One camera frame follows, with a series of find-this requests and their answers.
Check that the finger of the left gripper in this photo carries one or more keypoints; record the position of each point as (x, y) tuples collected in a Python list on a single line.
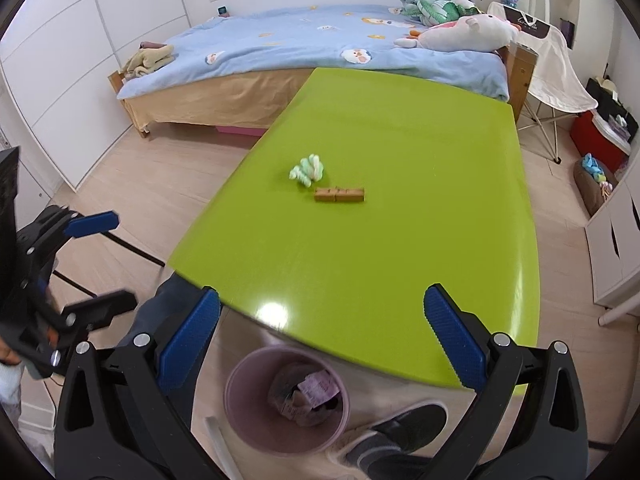
[(98, 312), (82, 226)]

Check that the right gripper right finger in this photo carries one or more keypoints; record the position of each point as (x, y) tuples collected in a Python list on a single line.
[(461, 335)]

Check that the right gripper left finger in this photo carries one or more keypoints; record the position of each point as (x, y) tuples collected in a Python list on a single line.
[(178, 353)]

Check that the purple paper packet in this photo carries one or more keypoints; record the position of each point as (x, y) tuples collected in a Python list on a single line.
[(318, 388)]

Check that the wooden clothespin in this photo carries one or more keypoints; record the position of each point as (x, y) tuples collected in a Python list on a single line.
[(339, 195)]

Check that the green white fuzzy scrunchie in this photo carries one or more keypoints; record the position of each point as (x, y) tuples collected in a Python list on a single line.
[(308, 171)]

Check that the pink trash bin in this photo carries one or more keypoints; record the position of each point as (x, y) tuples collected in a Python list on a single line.
[(267, 411)]

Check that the person left hand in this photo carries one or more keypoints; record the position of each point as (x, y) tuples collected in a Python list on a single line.
[(8, 356)]

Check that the right black shoe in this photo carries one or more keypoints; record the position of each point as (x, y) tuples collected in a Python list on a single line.
[(399, 434)]

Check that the beige folded cloth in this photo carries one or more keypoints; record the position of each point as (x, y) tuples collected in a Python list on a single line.
[(147, 61)]

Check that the white drawer cabinet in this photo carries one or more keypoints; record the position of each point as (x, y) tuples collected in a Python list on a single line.
[(613, 238)]

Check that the green table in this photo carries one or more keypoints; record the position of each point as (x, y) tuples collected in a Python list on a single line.
[(446, 202)]

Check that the bed with blue blanket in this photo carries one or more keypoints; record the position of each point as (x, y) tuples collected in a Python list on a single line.
[(238, 74)]

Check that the brown basket with toys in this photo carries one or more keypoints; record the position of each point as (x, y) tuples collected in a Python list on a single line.
[(594, 181)]

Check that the red storage box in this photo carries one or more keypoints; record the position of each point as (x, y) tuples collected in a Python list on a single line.
[(601, 141)]

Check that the white folding chair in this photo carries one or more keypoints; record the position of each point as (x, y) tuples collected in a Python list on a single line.
[(555, 91)]

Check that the pink white plush toy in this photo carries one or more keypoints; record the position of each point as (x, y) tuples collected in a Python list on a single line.
[(478, 33)]

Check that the green plush toy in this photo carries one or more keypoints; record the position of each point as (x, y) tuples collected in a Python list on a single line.
[(435, 12)]

